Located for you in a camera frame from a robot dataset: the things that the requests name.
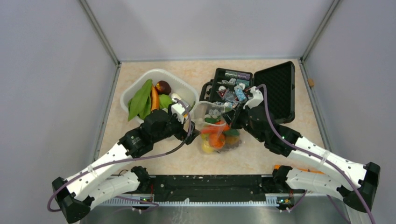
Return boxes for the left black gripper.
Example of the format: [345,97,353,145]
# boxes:
[153,104,200,145]

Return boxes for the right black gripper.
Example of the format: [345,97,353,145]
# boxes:
[221,101,265,142]

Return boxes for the dark green cucumber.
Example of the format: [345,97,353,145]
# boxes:
[222,129,240,137]

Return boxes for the yellow lemon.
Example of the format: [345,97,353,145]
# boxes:
[201,142,215,154]

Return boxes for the clear zip top bag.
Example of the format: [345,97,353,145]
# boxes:
[192,101,241,154]

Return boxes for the small orange fruit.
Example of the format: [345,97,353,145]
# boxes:
[208,133,226,150]

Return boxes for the white plastic basket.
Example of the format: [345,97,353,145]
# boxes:
[120,69,199,124]

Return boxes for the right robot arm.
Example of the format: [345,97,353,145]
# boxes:
[223,106,381,212]

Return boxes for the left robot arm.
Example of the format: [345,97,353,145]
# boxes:
[50,110,200,224]

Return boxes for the poker chips in case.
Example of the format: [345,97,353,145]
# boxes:
[200,68,253,108]

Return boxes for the light green lime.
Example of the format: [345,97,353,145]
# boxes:
[159,94,173,109]

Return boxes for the thin orange carrot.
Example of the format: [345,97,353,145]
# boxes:
[151,86,160,111]

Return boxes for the black carrying case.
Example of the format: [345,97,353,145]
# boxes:
[199,61,296,124]

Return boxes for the green lettuce leaf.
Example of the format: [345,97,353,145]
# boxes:
[127,79,153,121]

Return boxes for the dark brown round fruit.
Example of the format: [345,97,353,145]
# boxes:
[155,80,172,95]

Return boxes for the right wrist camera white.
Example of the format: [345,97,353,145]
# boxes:
[243,86,264,110]

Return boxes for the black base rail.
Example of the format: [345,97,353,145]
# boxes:
[123,174,307,205]

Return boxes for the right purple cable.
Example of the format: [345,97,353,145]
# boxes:
[255,84,377,224]

